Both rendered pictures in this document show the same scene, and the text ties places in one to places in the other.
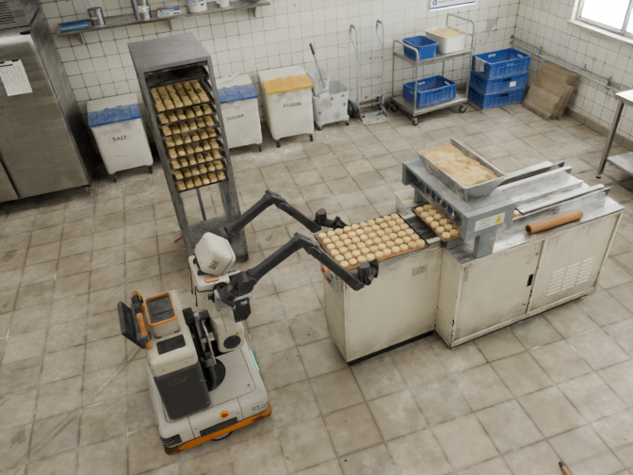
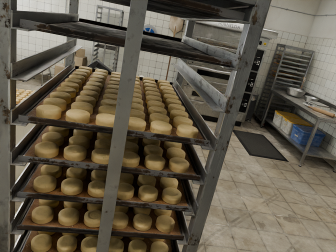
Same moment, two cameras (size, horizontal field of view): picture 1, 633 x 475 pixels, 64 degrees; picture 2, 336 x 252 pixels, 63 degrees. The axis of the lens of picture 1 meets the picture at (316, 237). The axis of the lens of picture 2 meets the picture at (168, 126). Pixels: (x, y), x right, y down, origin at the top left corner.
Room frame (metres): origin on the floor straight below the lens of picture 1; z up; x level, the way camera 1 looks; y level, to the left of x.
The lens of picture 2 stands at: (4.50, 1.20, 1.72)
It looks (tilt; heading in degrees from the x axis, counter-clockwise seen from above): 20 degrees down; 188
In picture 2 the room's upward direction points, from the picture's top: 12 degrees clockwise
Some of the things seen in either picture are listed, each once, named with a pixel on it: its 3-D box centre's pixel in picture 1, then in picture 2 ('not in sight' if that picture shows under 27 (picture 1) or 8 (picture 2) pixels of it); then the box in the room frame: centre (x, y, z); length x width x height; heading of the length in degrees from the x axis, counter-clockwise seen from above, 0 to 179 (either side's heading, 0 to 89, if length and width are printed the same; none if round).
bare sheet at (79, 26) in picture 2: (171, 69); (132, 35); (3.69, 0.93, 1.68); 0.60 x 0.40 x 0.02; 19
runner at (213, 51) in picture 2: not in sight; (196, 46); (3.62, 1.11, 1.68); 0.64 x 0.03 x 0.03; 19
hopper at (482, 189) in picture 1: (456, 171); not in sight; (2.67, -0.88, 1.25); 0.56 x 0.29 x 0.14; 19
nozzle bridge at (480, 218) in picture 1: (452, 204); not in sight; (2.67, -0.88, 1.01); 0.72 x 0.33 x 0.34; 19
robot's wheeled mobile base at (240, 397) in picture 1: (206, 386); not in sight; (2.07, 0.78, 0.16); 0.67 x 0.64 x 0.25; 110
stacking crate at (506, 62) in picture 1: (500, 63); not in sight; (6.44, -2.54, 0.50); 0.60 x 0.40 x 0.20; 107
